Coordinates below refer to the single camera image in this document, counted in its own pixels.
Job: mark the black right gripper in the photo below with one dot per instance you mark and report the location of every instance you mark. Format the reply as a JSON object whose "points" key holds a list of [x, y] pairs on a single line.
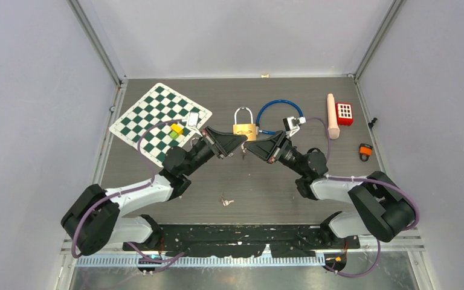
{"points": [[265, 148]]}

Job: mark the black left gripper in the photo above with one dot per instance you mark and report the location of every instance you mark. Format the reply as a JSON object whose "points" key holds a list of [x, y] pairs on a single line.
{"points": [[220, 144]]}

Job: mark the green white chessboard mat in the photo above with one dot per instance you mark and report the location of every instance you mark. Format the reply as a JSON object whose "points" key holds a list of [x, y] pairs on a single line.
{"points": [[161, 103]]}

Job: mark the aluminium frame rail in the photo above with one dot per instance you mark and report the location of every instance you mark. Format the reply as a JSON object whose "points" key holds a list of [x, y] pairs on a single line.
{"points": [[113, 255]]}

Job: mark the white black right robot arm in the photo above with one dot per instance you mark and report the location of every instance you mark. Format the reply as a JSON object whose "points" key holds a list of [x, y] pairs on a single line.
{"points": [[382, 209]]}

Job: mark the small orange padlock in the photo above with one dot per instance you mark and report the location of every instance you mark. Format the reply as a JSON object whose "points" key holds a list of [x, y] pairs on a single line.
{"points": [[365, 152]]}

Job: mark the blue cable lock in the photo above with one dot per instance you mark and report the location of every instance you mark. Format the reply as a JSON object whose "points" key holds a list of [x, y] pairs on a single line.
{"points": [[270, 116]]}

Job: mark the beige wooden rolling pin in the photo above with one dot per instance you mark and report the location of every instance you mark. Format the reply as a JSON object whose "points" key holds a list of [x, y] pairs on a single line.
{"points": [[333, 128]]}

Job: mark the yellow block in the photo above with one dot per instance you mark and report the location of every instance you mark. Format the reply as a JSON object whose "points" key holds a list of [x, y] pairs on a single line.
{"points": [[176, 128]]}

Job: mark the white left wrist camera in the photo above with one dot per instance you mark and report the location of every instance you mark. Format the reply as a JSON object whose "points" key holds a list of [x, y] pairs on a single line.
{"points": [[192, 123]]}

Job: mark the red block with holes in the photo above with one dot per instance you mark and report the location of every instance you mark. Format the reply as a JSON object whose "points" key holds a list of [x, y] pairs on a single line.
{"points": [[344, 114]]}

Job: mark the silver keys with white tag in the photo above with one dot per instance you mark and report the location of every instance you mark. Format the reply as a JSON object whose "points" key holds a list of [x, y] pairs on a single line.
{"points": [[226, 202]]}

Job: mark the brass padlock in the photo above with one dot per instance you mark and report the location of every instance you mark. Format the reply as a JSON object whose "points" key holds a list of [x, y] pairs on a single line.
{"points": [[247, 129]]}

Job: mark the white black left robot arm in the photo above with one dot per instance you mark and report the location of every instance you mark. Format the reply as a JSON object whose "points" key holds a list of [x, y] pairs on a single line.
{"points": [[100, 216]]}

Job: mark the green block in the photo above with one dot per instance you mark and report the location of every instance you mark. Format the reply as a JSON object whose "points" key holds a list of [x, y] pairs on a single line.
{"points": [[174, 135]]}

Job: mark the black front base panel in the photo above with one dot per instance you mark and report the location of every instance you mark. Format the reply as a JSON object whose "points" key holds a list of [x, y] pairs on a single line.
{"points": [[242, 241]]}

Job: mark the black knob on rail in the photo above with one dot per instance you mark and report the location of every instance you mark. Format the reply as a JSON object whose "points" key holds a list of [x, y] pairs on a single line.
{"points": [[372, 123]]}

